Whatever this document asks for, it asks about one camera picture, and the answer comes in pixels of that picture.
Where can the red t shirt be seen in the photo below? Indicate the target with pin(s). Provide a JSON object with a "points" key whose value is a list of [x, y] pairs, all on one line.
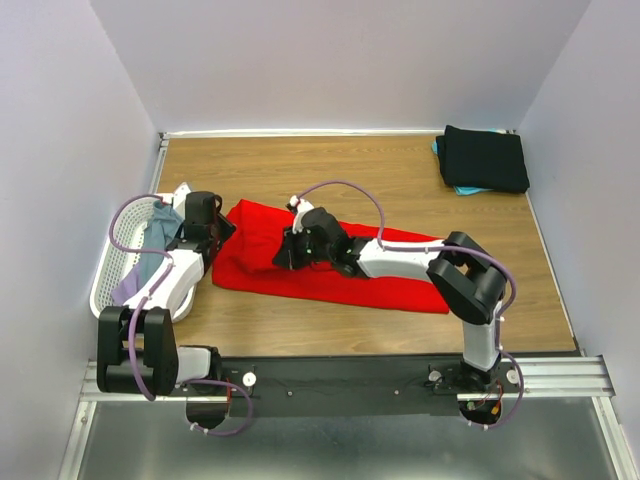
{"points": [[245, 263]]}

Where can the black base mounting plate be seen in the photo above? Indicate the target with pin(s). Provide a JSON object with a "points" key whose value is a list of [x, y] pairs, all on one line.
{"points": [[346, 386]]}

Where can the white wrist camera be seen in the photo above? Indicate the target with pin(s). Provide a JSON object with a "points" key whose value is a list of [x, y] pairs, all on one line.
{"points": [[298, 207], [177, 198]]}

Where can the lavender t shirt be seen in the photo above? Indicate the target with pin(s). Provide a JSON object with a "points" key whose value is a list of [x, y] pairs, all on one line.
{"points": [[128, 286]]}

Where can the black folded t shirt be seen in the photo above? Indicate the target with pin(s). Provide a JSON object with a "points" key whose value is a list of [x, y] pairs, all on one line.
{"points": [[515, 180]]}

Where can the aluminium frame rail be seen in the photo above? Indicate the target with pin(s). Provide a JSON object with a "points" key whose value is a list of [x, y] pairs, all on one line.
{"points": [[544, 377]]}

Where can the cyan folded t shirt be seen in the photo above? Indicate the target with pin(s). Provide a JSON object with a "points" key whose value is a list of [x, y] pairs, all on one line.
{"points": [[467, 190]]}

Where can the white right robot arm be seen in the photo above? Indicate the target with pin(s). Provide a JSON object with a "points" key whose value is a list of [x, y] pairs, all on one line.
{"points": [[470, 281]]}

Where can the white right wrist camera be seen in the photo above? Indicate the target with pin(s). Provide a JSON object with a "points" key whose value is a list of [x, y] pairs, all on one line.
{"points": [[298, 207]]}

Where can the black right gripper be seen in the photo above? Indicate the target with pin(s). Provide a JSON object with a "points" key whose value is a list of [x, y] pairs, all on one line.
{"points": [[286, 255]]}

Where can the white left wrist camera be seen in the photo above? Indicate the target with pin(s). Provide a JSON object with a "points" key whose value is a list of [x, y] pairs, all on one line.
{"points": [[177, 198]]}

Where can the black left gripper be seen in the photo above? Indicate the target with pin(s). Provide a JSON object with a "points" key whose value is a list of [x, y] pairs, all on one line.
{"points": [[228, 227]]}

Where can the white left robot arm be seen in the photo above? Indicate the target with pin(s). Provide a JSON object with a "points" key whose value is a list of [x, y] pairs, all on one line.
{"points": [[137, 351]]}

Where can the grey blue t shirt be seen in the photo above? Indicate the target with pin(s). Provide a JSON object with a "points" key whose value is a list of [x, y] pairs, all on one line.
{"points": [[161, 230]]}

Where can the white laundry basket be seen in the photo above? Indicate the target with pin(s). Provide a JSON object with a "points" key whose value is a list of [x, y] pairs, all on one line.
{"points": [[110, 280]]}

